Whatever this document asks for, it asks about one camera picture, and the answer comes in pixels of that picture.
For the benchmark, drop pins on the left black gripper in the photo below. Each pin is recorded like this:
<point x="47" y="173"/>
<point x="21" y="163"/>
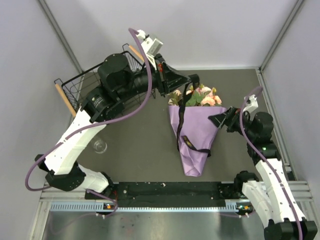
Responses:
<point x="168" y="79"/>

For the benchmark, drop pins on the clear glass vase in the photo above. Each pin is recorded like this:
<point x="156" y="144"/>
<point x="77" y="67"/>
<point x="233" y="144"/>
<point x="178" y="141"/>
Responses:
<point x="99" y="145"/>

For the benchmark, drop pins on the pink flower bouquet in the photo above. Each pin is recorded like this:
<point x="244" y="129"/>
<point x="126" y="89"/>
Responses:
<point x="203" y="96"/>

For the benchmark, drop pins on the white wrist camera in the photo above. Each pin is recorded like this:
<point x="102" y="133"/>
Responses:
<point x="249" y="105"/>
<point x="151" y="46"/>

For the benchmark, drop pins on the purple wrapping paper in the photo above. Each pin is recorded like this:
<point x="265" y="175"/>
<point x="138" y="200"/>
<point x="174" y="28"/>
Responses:
<point x="197" y="133"/>

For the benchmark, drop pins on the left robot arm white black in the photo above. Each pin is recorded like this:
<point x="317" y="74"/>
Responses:
<point x="103" y="105"/>

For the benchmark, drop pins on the black wire basket wooden handles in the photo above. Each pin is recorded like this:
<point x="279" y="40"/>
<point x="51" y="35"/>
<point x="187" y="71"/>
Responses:
<point x="74" y="90"/>

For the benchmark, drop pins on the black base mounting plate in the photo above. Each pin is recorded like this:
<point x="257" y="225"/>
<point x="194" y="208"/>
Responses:
<point x="131" y="190"/>

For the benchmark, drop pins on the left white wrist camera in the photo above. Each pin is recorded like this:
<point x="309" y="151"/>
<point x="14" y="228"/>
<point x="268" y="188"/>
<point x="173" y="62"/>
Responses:
<point x="151" y="46"/>

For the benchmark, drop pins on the grey slotted cable duct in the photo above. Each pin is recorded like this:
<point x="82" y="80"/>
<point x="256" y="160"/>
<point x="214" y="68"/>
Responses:
<point x="102" y="206"/>

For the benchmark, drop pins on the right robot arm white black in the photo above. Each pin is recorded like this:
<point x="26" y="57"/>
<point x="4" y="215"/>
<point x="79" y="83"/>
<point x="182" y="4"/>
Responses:
<point x="271" y="197"/>

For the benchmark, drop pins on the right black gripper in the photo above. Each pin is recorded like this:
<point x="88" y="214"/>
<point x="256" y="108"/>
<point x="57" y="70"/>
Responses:
<point x="228" y="118"/>

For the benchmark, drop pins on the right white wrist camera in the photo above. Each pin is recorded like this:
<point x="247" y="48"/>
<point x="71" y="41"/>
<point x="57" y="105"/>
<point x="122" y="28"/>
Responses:
<point x="249" y="105"/>

